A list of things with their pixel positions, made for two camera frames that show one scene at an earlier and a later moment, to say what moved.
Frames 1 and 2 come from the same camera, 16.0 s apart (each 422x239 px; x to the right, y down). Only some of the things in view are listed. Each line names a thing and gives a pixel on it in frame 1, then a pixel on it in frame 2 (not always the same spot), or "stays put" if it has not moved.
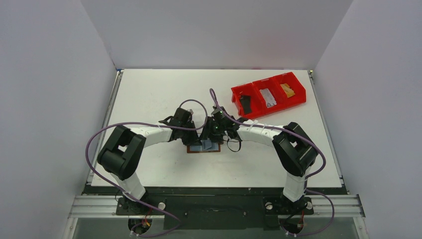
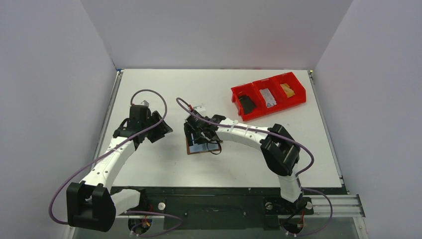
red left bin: (258, 108) stays put
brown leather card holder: (206, 146) stays put
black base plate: (215, 207) stays put
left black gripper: (194, 140) -> (161, 130)
